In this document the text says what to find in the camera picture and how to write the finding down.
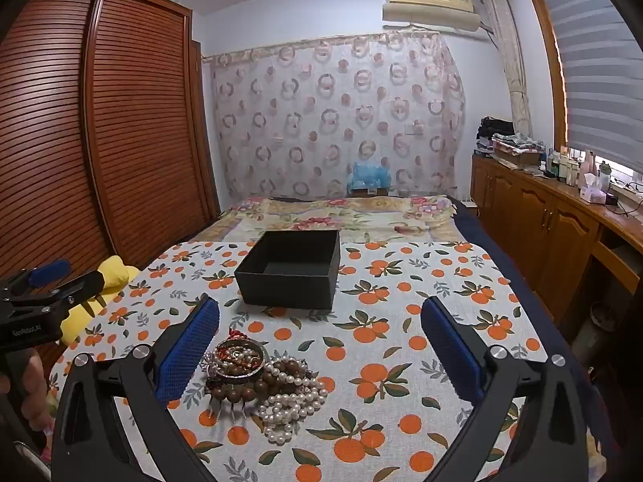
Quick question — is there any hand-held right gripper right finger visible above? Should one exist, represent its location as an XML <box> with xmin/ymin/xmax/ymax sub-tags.
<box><xmin>421</xmin><ymin>296</ymin><xmax>591</xmax><ymax>482</ymax></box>

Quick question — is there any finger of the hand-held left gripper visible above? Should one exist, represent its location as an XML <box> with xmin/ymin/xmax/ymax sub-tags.
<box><xmin>10</xmin><ymin>270</ymin><xmax>106</xmax><ymax>319</ymax></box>
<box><xmin>0</xmin><ymin>259</ymin><xmax>72</xmax><ymax>298</ymax></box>

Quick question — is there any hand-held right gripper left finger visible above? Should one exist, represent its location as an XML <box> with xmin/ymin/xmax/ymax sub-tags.
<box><xmin>50</xmin><ymin>294</ymin><xmax>222</xmax><ymax>482</ymax></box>

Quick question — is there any silver carved bangle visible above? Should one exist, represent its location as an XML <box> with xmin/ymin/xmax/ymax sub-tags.
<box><xmin>213</xmin><ymin>338</ymin><xmax>271</xmax><ymax>380</ymax></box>

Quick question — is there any brown wooden bead bracelet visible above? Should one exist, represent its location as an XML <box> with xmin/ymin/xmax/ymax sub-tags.
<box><xmin>203</xmin><ymin>354</ymin><xmax>315</xmax><ymax>410</ymax></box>

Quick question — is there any black cardboard box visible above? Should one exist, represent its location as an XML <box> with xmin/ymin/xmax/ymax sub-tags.
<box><xmin>234</xmin><ymin>230</ymin><xmax>342</xmax><ymax>310</ymax></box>

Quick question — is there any white pearl necklace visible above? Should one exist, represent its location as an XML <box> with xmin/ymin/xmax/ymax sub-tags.
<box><xmin>255</xmin><ymin>356</ymin><xmax>328</xmax><ymax>445</ymax></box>

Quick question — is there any person's left hand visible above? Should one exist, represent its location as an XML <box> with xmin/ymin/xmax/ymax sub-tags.
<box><xmin>21</xmin><ymin>349</ymin><xmax>55</xmax><ymax>435</ymax></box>

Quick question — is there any yellow cloth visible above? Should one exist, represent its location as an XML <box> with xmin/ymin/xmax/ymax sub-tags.
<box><xmin>59</xmin><ymin>256</ymin><xmax>142</xmax><ymax>347</ymax></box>

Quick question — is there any orange fruit print cloth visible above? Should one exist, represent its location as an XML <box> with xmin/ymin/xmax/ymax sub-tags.
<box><xmin>47</xmin><ymin>240</ymin><xmax>553</xmax><ymax>482</ymax></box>

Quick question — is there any wooden sideboard cabinet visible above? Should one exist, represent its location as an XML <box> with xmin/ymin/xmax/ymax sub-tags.
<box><xmin>470</xmin><ymin>153</ymin><xmax>643</xmax><ymax>325</ymax></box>

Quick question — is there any brown louvred wooden wardrobe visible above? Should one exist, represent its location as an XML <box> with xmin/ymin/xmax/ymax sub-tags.
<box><xmin>0</xmin><ymin>0</ymin><xmax>223</xmax><ymax>312</ymax></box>

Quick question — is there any floral blanket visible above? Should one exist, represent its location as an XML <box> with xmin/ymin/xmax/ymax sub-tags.
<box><xmin>193</xmin><ymin>195</ymin><xmax>459</xmax><ymax>245</ymax></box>

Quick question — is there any blue plastic bag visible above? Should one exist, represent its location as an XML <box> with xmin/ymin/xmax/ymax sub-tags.
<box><xmin>348</xmin><ymin>161</ymin><xmax>393</xmax><ymax>192</ymax></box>

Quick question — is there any pink tissue box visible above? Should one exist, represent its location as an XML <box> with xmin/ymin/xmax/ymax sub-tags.
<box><xmin>577</xmin><ymin>173</ymin><xmax>605</xmax><ymax>205</ymax></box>

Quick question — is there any tray of folded cloths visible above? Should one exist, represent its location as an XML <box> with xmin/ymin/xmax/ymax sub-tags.
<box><xmin>491</xmin><ymin>132</ymin><xmax>547</xmax><ymax>167</ymax></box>

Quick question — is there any group of cosmetic bottles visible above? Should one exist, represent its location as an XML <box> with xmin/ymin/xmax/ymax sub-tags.
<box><xmin>545</xmin><ymin>145</ymin><xmax>614</xmax><ymax>188</ymax></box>

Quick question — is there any stack of dark clothes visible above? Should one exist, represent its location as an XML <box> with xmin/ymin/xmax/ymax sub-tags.
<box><xmin>475</xmin><ymin>116</ymin><xmax>518</xmax><ymax>154</ymax></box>

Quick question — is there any circle pattern sheer curtain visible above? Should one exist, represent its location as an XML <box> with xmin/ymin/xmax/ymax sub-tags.
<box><xmin>202</xmin><ymin>31</ymin><xmax>466</xmax><ymax>202</ymax></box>

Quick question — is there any beige window drape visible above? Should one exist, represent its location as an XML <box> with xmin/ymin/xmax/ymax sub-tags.
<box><xmin>479</xmin><ymin>0</ymin><xmax>534</xmax><ymax>137</ymax></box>

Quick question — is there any grey zebra window blind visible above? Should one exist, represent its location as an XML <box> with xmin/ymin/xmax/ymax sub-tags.
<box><xmin>539</xmin><ymin>0</ymin><xmax>643</xmax><ymax>174</ymax></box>

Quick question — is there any wall air conditioner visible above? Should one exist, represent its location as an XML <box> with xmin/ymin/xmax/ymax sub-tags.
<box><xmin>382</xmin><ymin>0</ymin><xmax>481</xmax><ymax>34</ymax></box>

